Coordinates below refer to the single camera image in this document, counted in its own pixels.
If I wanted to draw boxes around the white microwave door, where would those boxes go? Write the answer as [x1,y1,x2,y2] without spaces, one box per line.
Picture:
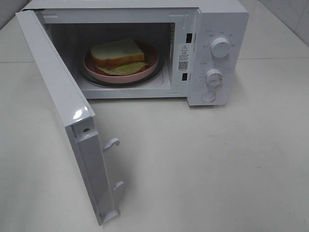
[16,10,124,225]

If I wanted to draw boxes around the yellow-green lettuce leaf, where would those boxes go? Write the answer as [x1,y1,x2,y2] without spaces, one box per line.
[98,60,150,77]

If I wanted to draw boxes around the pink round plate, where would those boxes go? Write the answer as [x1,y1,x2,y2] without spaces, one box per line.
[85,41,160,76]

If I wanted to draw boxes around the white upper power knob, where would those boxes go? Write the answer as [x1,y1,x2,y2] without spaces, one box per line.
[211,36,231,58]

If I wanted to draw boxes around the white warning label sticker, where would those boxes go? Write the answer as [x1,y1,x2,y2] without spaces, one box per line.
[177,43,193,72]

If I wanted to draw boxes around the white bread slice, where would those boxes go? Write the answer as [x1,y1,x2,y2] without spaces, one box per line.
[90,38,145,67]

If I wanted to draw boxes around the white lower timer knob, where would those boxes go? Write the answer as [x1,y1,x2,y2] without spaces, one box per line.
[205,69,223,87]

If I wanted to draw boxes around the white microwave oven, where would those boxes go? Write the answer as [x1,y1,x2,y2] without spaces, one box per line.
[21,0,249,106]

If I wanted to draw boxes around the round door release button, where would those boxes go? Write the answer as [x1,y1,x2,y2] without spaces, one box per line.
[201,91,216,103]

